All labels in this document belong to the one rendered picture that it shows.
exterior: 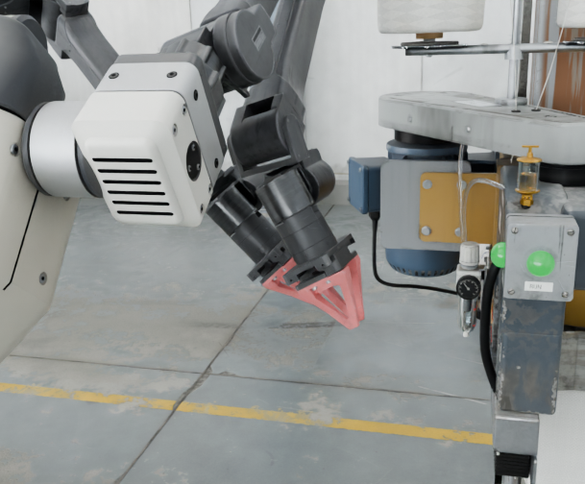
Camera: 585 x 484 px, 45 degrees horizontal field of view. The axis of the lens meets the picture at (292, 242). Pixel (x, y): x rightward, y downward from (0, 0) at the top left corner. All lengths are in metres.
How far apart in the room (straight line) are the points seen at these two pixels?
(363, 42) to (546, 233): 5.31
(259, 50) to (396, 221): 0.58
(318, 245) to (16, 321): 0.34
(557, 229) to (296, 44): 0.40
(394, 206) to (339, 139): 4.93
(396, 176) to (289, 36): 0.41
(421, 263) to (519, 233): 0.52
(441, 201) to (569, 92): 0.29
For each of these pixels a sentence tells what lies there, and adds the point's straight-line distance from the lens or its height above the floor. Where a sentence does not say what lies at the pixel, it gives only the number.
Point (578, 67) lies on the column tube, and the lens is 1.34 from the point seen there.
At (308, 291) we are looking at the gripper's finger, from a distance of 0.83.
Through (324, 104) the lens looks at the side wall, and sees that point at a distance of 6.17.
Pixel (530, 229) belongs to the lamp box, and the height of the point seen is 1.32.
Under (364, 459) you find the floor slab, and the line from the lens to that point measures 2.73.
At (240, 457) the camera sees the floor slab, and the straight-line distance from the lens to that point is 2.76.
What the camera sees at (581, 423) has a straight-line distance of 1.17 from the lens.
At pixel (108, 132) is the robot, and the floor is 1.47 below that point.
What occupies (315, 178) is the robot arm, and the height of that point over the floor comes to 1.37.
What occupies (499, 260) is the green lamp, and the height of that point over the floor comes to 1.28.
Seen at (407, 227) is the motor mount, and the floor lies 1.19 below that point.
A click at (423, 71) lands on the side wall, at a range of 6.03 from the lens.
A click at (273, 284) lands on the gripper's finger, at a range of 1.00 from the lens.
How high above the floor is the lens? 1.55
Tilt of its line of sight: 17 degrees down
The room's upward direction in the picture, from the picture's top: 2 degrees counter-clockwise
